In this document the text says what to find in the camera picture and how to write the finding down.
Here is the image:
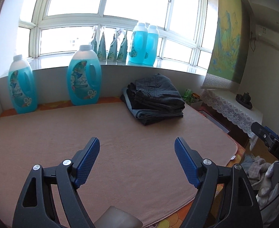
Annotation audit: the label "grey houndstooth pants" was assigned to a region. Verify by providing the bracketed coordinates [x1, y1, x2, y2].
[126, 74, 185, 112]

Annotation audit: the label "gloved right hand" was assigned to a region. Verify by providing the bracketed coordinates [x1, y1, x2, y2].
[256, 161, 279, 227]

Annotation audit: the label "black object on table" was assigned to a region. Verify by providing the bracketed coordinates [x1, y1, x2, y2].
[235, 93, 252, 110]

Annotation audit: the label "white lace table cloth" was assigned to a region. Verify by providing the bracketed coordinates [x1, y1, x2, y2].
[201, 89, 263, 141]

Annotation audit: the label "yellow tin can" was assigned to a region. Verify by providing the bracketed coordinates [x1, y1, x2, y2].
[191, 93, 200, 104]

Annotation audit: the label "green box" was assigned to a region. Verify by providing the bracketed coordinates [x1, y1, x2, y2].
[182, 89, 192, 103]

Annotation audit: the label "dark folded bottom garment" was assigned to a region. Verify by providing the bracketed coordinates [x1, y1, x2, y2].
[120, 95, 183, 126]

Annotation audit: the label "left blue detergent bottle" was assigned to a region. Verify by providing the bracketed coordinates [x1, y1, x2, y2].
[7, 55, 38, 114]

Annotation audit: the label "blue detergent bottle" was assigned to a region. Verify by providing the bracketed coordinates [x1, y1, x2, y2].
[66, 44, 102, 105]
[7, 55, 38, 114]

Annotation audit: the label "grey folded jeans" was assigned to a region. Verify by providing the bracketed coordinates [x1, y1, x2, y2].
[122, 88, 183, 120]

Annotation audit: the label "middle blue detergent bottle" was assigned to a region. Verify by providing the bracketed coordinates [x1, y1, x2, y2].
[66, 44, 102, 105]

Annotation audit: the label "blue bottle on sill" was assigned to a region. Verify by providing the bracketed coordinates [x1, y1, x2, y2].
[129, 22, 148, 64]

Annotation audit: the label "landscape wall painting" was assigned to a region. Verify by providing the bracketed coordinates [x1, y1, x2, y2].
[201, 0, 250, 92]

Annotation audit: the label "white window frame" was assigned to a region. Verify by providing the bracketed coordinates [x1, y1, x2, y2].
[18, 0, 218, 72]

